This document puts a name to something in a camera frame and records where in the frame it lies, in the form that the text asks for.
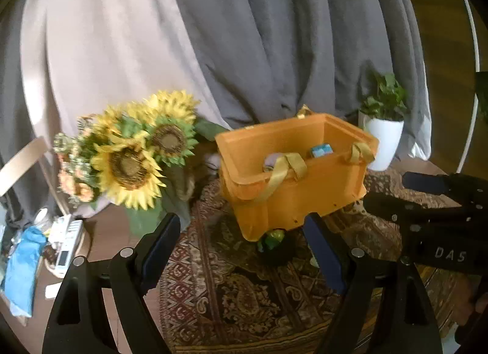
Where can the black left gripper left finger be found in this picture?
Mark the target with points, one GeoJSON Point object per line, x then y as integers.
{"type": "Point", "coordinates": [78, 320]}

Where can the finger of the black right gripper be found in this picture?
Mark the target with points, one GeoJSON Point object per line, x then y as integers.
{"type": "Point", "coordinates": [390, 208]}
{"type": "Point", "coordinates": [461, 188]}

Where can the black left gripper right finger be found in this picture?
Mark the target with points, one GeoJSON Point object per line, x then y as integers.
{"type": "Point", "coordinates": [405, 322]}

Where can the black green soft ball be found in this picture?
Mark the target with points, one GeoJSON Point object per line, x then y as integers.
{"type": "Point", "coordinates": [276, 248]}

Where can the small white remote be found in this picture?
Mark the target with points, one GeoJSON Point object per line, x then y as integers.
{"type": "Point", "coordinates": [52, 290]}

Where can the white plant pot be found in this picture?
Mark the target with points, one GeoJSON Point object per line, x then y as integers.
{"type": "Point", "coordinates": [388, 133]}

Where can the blue cloth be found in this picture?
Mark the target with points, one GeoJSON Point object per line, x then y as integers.
{"type": "Point", "coordinates": [20, 279]}

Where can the round tray with items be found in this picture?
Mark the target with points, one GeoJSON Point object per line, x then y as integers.
{"type": "Point", "coordinates": [69, 238]}

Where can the green potted plant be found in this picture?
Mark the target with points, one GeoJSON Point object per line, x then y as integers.
{"type": "Point", "coordinates": [376, 95]}

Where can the orange plastic storage box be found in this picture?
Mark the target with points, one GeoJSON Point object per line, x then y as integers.
{"type": "Point", "coordinates": [265, 201]}

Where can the patterned paisley rug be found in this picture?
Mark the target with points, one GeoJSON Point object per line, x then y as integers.
{"type": "Point", "coordinates": [217, 295]}

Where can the grey ribbed vase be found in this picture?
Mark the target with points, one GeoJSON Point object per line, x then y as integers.
{"type": "Point", "coordinates": [175, 196]}

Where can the sunflower bouquet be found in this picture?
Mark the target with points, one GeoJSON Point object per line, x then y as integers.
{"type": "Point", "coordinates": [131, 152]}

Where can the grey curtain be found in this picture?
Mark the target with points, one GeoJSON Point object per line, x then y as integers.
{"type": "Point", "coordinates": [264, 59]}

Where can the beige curtain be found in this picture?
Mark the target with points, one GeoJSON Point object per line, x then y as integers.
{"type": "Point", "coordinates": [79, 56]}

